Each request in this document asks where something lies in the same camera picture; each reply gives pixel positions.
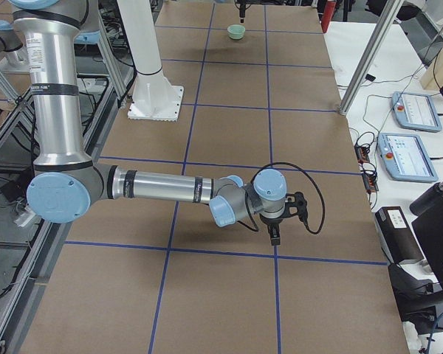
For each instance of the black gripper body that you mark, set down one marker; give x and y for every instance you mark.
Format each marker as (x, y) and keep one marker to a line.
(272, 222)
(241, 6)

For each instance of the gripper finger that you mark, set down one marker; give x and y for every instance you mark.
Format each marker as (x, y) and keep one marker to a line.
(274, 234)
(242, 15)
(301, 206)

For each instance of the mint green bowl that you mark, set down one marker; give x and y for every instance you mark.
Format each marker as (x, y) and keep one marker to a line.
(236, 31)

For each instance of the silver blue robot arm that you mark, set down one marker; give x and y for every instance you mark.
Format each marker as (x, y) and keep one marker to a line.
(229, 198)

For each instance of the black water bottle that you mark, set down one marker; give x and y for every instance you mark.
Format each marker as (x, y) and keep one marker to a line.
(427, 199)

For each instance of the orange black power strip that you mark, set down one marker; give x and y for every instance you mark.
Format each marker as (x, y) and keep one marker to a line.
(367, 168)

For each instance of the black rectangular box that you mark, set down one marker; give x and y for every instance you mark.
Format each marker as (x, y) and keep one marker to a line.
(397, 238)

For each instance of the near teach pendant tablet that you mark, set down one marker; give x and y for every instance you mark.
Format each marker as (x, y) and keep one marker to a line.
(405, 158)

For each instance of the teach pendant tablet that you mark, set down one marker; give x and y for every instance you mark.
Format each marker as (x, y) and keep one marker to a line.
(405, 158)
(415, 112)

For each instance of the black monitor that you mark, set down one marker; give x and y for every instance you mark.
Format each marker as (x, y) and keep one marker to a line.
(428, 228)

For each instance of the small black square device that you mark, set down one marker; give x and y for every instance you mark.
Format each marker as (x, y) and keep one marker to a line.
(370, 77)

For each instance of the far teach pendant tablet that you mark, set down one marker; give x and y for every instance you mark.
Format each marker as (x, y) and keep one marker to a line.
(415, 112)

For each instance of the wooden board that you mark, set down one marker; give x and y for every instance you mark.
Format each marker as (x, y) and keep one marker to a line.
(441, 64)

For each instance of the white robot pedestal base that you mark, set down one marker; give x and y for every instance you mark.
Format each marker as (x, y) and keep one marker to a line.
(153, 97)

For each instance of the aluminium side frame rail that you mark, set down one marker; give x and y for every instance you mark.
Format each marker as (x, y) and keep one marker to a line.
(29, 258)

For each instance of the aluminium frame post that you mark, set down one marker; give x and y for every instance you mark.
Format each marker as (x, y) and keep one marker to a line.
(378, 35)

